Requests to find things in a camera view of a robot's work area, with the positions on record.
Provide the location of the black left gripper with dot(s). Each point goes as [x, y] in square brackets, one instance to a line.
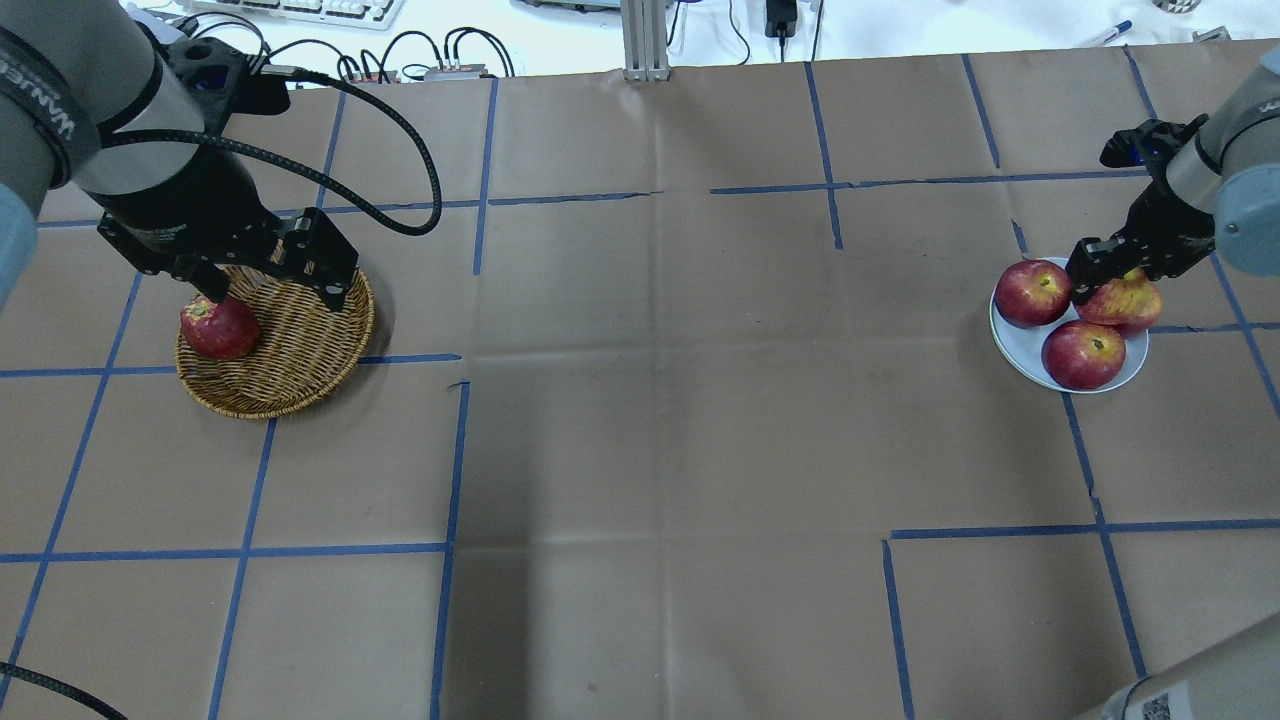
[182, 212]

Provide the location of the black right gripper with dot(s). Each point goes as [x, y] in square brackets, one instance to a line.
[1160, 222]

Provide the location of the red yellow apple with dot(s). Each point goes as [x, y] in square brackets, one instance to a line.
[1111, 305]

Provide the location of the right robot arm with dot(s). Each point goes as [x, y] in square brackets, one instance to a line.
[1213, 190]

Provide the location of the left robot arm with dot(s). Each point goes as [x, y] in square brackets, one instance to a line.
[90, 99]

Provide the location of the red apple right on plate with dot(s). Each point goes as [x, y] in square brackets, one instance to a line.
[1133, 328]

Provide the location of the red apple on plate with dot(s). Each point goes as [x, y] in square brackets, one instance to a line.
[1083, 356]
[1032, 293]
[1133, 328]

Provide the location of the dark red apple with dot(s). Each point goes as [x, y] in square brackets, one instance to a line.
[223, 330]

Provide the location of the round wicker basket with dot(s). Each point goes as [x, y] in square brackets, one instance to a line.
[305, 350]

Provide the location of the red apple front on plate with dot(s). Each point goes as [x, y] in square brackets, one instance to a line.
[1083, 356]

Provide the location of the red apple left on plate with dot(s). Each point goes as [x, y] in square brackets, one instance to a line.
[1032, 293]

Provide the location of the light blue plate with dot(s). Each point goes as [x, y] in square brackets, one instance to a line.
[1022, 347]

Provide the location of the blue white pen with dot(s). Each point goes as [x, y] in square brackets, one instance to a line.
[1110, 35]

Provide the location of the white keyboard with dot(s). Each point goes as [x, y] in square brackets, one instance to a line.
[377, 15]

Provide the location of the black power adapter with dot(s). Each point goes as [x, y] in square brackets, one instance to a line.
[780, 18]

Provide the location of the aluminium frame post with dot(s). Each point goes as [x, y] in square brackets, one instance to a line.
[645, 33]

